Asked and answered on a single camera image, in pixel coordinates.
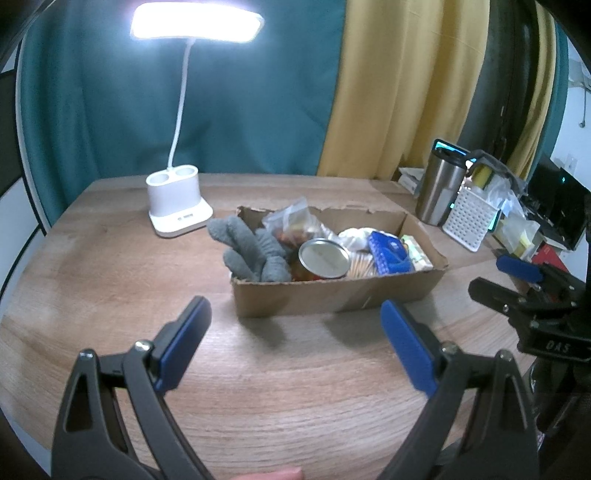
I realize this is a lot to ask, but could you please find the red book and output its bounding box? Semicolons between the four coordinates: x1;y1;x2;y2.
531;244;566;269

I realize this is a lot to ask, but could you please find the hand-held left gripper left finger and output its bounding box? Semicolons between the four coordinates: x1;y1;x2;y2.
51;295;213;480

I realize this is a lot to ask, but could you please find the black monitor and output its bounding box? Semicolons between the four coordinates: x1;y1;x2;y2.
526;154;589;252

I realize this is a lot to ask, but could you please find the wide yellow curtain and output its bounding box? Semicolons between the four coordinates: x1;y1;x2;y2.
318;0;490;178

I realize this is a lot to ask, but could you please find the yellow sponge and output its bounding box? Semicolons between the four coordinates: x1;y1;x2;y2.
471;166;496;191

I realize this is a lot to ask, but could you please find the person's left hand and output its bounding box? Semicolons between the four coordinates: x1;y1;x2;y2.
238;466;304;480

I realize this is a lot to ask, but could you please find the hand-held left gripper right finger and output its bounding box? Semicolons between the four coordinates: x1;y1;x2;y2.
376;299;541;480

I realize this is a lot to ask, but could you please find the grey strap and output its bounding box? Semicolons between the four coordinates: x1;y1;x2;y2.
466;150;527;195

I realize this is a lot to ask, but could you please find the white desk lamp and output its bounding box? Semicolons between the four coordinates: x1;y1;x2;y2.
130;0;265;239

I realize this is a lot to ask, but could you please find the teal curtain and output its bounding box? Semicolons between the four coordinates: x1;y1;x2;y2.
16;0;347;227

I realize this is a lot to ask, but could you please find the narrow yellow curtain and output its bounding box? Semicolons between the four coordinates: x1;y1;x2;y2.
508;4;555;171

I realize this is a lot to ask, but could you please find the white perforated basket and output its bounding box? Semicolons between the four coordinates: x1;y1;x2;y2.
442;187;502;252

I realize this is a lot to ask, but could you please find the torn cardboard box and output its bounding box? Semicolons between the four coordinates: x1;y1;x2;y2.
230;205;450;319

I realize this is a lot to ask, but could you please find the grey knit glove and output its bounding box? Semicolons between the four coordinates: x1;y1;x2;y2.
206;217;293;283

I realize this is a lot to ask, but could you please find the clear plastic snack bag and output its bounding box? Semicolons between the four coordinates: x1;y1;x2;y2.
262;197;334;252

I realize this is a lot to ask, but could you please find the clear plastic box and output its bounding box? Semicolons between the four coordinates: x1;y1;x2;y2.
496;217;541;256

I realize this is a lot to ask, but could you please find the white crumpled packet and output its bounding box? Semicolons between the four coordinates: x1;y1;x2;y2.
338;227;376;254

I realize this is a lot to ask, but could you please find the blue tissue pack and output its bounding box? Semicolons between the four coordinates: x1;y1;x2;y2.
368;231;415;276

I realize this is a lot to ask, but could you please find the box of cotton swabs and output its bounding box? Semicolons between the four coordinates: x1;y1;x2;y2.
346;251;377;279

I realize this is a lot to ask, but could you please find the steel tumbler with black lid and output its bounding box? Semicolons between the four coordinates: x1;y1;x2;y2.
416;138;468;227

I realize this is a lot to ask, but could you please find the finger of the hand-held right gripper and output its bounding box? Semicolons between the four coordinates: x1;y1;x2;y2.
496;255;580;301
468;277;578;324

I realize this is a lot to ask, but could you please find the red metal can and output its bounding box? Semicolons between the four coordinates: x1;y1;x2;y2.
295;237;352;282

